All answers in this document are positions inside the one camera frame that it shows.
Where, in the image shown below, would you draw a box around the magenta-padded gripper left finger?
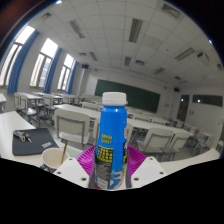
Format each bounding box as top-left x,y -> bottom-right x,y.
53,144 -> 98,189

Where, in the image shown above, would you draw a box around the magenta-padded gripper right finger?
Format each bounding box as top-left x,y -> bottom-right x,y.
125,144 -> 168,188

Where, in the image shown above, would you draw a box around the blue drink bottle white cap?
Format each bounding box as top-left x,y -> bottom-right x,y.
93,91 -> 130,190

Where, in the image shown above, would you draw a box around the pale green sponge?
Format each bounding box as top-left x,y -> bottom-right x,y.
66,145 -> 86,158

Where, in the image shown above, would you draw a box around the wooden stir stick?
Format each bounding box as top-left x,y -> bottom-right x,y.
60,139 -> 69,165

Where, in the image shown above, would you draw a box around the dark blue mug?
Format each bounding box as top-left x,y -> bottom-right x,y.
39,147 -> 71,174

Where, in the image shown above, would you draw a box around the white classroom desks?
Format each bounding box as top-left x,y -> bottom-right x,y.
0,91 -> 224,174

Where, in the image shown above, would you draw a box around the white classroom chairs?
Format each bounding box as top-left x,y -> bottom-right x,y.
13,91 -> 224,158

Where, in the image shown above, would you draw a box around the black flat sleeve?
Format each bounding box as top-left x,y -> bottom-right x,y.
12,128 -> 60,156

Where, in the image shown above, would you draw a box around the green chalkboard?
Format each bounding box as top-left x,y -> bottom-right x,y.
94,78 -> 161,113

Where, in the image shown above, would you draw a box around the bunch of keys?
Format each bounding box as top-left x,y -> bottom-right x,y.
13,130 -> 33,144

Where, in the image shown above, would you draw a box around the dark door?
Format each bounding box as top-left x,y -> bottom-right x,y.
176,94 -> 190,122

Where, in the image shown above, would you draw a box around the blue curtain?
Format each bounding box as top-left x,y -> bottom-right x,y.
65,60 -> 78,95
44,47 -> 63,94
6,30 -> 40,94

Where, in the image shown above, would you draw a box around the tall bright window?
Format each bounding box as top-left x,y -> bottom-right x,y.
0,25 -> 36,87
57,53 -> 75,92
29,38 -> 59,88

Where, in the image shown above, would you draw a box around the ceiling projector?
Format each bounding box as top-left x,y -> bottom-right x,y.
196,51 -> 211,64

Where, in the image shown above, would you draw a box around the ceiling lights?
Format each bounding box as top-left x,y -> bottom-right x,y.
39,0 -> 224,88

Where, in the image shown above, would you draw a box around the dark high wall window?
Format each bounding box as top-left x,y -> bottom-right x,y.
192,94 -> 224,108

